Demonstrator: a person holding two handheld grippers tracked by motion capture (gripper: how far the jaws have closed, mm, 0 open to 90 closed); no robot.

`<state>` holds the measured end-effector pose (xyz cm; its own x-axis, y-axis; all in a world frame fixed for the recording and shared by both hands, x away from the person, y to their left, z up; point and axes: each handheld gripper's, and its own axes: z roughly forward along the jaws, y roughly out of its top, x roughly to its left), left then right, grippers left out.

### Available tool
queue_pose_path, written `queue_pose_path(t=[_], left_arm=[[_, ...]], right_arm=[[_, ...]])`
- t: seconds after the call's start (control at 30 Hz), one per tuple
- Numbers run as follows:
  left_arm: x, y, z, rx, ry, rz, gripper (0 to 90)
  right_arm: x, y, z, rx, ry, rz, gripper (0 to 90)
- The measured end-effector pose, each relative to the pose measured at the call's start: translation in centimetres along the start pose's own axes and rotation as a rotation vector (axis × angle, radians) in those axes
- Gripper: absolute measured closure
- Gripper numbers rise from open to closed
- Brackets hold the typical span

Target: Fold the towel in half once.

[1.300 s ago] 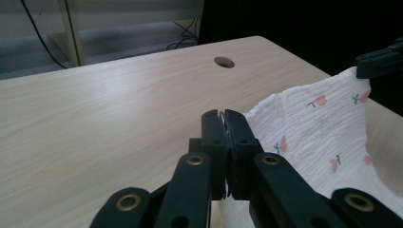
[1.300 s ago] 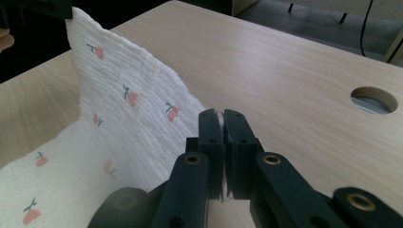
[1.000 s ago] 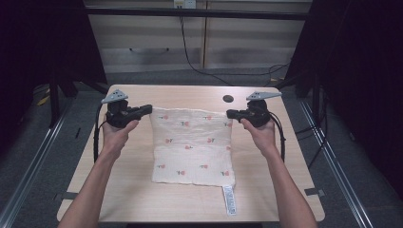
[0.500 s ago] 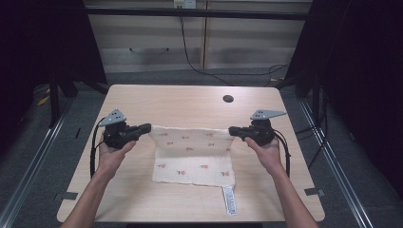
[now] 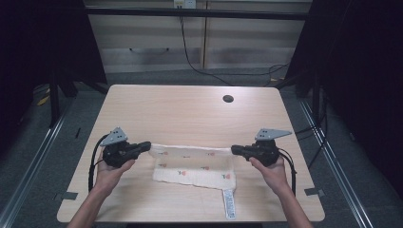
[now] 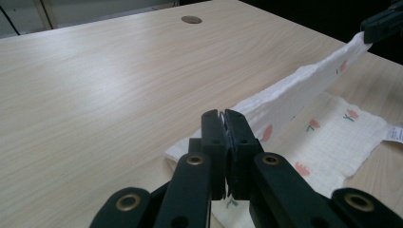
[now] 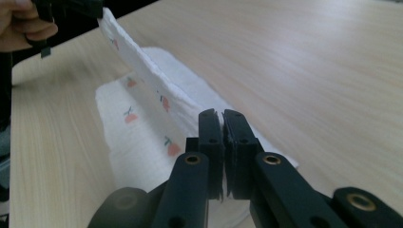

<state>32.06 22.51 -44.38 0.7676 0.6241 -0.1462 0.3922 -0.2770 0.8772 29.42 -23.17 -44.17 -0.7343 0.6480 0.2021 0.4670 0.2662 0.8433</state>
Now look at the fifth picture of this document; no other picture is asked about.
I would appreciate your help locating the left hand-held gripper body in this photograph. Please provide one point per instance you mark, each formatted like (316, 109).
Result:
(117, 153)

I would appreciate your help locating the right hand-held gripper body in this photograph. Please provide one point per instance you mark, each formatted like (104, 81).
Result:
(266, 153)

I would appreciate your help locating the white towel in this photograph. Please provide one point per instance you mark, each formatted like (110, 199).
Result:
(193, 166)

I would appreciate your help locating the person's right hand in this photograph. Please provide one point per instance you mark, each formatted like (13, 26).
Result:
(274, 175)

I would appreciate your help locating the person's left hand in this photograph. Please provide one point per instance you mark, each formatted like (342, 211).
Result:
(107, 177)

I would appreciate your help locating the small black floor object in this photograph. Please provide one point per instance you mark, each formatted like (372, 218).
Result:
(78, 133)

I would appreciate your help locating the grey tape strip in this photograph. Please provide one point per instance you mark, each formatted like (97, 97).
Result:
(69, 195)
(314, 192)

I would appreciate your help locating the yellow floor marker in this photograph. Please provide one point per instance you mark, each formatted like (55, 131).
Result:
(43, 100)

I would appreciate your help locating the pale wooden cabinet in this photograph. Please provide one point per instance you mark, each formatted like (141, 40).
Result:
(250, 41)

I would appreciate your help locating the dark curtain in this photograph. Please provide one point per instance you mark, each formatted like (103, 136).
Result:
(38, 41)
(364, 79)

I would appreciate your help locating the black horizontal metal bar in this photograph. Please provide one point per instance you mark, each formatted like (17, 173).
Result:
(196, 13)

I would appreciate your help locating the metal floor rail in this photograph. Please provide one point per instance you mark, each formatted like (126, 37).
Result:
(34, 161)
(335, 164)

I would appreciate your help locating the black stand post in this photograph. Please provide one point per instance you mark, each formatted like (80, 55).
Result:
(54, 101)
(316, 98)

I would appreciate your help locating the white wall power outlet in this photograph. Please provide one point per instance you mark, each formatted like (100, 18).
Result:
(185, 3)

